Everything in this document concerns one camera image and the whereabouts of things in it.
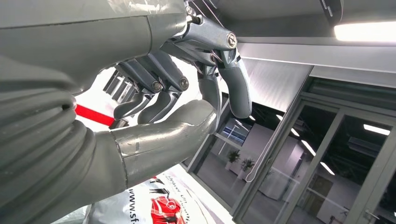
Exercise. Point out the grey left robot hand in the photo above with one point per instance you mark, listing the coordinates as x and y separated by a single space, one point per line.
92 40

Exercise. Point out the white courier bag red print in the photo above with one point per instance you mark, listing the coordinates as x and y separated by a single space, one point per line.
139 205

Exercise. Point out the potted green plant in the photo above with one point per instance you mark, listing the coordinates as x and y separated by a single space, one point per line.
247 165
233 156

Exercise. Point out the grey framed window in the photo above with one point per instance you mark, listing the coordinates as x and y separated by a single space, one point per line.
318 154

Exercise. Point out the bright ceiling light panel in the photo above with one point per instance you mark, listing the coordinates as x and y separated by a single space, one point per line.
365 31

